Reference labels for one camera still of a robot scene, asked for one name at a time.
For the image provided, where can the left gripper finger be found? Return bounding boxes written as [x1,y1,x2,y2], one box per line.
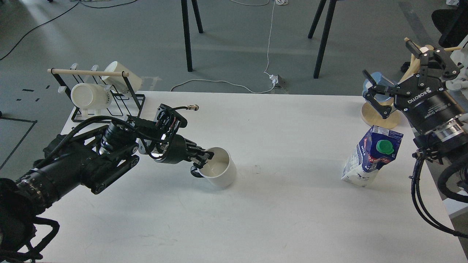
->
[185,153,211,168]
[186,142,214,159]

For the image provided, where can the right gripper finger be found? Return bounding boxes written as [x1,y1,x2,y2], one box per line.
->
[404,37,461,88]
[362,70,396,119]

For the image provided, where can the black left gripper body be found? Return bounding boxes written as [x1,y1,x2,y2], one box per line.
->
[148,104,188,164]

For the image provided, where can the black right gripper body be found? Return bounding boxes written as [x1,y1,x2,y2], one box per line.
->
[393,75,465,142]

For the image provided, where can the white mug black handle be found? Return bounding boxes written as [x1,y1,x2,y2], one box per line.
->
[190,147,237,188]

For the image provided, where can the blue white milk carton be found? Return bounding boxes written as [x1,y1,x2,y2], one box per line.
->
[341,125,404,187]

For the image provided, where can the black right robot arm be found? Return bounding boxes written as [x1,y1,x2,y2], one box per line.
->
[363,38,468,238]

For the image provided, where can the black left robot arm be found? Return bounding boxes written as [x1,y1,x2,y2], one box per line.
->
[0,104,214,263]

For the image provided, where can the wooden mug tree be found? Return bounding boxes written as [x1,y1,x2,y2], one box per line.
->
[360,45,462,130]

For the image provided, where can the blue mug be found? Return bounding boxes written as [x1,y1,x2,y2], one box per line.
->
[362,72,397,103]

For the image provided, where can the black office chair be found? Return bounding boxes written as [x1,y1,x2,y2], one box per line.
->
[400,9,468,73]

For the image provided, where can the cream mug on rack back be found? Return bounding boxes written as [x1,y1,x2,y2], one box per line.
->
[101,61,143,97]

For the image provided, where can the white mug on rack front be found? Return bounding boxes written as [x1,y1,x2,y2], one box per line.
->
[71,83,112,110]

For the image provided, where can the white power adapter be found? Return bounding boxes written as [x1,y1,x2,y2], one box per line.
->
[269,74,286,88]

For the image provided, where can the black table leg right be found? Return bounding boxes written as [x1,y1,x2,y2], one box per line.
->
[307,0,337,79]

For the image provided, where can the black table leg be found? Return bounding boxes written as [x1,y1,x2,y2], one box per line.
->
[307,0,337,79]
[181,0,204,72]

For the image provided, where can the black table leg left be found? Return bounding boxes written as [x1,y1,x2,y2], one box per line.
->
[181,0,204,72]

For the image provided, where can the white chair frame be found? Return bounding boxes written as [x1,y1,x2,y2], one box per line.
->
[446,36,468,92]

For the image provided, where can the black wire mug rack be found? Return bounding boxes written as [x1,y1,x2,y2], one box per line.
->
[48,61,146,123]

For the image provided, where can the white power cable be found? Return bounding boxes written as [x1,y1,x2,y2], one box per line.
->
[170,0,289,94]

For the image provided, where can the black floor cable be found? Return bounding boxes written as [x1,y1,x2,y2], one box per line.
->
[0,0,137,61]

